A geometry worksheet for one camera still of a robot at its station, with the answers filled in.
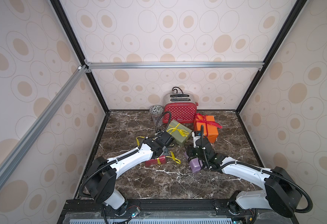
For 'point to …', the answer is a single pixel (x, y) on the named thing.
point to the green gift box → (180, 138)
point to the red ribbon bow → (201, 118)
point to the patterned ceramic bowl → (156, 109)
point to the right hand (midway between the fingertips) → (191, 143)
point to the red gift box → (154, 162)
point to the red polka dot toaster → (182, 106)
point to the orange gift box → (210, 130)
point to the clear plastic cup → (155, 117)
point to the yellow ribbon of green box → (178, 131)
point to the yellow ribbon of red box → (171, 155)
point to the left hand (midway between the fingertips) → (165, 148)
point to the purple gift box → (195, 164)
